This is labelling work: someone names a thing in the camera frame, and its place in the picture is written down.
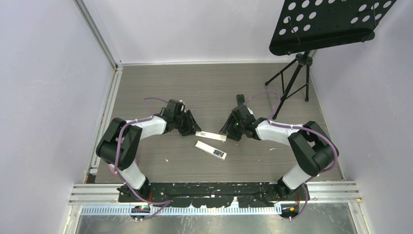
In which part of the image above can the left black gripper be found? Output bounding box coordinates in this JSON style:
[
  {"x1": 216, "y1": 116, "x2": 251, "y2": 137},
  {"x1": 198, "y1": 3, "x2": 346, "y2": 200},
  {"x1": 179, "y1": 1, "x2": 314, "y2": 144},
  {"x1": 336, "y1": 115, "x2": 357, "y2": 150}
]
[{"x1": 174, "y1": 110, "x2": 201, "y2": 137}]

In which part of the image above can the white remote battery cover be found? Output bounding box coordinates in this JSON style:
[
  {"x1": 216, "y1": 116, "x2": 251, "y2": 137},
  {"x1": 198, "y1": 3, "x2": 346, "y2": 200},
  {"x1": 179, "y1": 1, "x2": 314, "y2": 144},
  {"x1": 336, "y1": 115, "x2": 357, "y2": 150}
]
[{"x1": 195, "y1": 131, "x2": 227, "y2": 142}]

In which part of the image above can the white silver prism bar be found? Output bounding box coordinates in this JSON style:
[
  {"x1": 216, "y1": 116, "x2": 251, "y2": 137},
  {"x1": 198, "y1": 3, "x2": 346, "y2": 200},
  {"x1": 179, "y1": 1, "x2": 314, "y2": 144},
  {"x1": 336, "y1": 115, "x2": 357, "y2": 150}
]
[{"x1": 195, "y1": 141, "x2": 227, "y2": 160}]

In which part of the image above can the blue purple battery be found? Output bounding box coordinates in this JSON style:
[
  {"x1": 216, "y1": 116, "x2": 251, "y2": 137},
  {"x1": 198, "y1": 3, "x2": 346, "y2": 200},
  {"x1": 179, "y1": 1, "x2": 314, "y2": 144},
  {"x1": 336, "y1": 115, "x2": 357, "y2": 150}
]
[{"x1": 213, "y1": 150, "x2": 225, "y2": 157}]

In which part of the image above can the black remote control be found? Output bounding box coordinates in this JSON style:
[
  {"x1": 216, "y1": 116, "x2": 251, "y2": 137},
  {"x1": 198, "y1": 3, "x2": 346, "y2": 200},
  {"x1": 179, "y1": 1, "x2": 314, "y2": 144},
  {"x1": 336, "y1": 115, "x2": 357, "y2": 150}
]
[{"x1": 236, "y1": 94, "x2": 245, "y2": 105}]

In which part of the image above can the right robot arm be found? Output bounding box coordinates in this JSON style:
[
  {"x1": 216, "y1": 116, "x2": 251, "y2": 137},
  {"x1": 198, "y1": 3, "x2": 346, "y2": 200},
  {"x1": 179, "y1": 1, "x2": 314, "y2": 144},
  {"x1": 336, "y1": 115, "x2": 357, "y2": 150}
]
[{"x1": 220, "y1": 104, "x2": 339, "y2": 200}]

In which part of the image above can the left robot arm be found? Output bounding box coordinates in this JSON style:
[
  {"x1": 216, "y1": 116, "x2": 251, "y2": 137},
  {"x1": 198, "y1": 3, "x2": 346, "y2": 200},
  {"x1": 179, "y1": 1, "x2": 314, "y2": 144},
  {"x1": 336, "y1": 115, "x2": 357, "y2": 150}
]
[{"x1": 95, "y1": 99, "x2": 202, "y2": 202}]

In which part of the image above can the black tripod stand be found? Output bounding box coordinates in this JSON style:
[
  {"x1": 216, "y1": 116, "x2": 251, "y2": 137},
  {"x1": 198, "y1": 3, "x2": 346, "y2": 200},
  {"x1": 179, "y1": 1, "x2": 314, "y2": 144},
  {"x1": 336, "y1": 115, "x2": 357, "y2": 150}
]
[{"x1": 264, "y1": 51, "x2": 313, "y2": 120}]

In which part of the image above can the black perforated music stand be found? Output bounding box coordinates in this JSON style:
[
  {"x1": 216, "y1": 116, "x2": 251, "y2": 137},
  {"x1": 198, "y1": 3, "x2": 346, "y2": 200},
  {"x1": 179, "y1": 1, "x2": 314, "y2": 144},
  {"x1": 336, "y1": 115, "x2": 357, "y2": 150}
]
[{"x1": 269, "y1": 0, "x2": 395, "y2": 56}]

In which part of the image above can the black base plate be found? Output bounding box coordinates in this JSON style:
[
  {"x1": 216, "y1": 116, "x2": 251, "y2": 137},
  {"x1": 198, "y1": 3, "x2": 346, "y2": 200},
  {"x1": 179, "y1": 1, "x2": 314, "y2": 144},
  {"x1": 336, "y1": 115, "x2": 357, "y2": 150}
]
[{"x1": 137, "y1": 182, "x2": 295, "y2": 208}]

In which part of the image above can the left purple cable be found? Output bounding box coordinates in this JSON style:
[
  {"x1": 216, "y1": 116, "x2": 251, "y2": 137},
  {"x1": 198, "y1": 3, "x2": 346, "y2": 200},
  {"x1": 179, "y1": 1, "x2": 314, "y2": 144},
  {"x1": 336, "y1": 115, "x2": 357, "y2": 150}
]
[{"x1": 113, "y1": 97, "x2": 173, "y2": 207}]

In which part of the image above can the white slotted cable duct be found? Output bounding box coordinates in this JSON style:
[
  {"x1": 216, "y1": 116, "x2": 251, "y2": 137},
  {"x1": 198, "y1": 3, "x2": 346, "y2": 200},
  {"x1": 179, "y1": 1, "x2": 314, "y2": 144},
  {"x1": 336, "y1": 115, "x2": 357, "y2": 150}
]
[{"x1": 80, "y1": 204, "x2": 282, "y2": 216}]

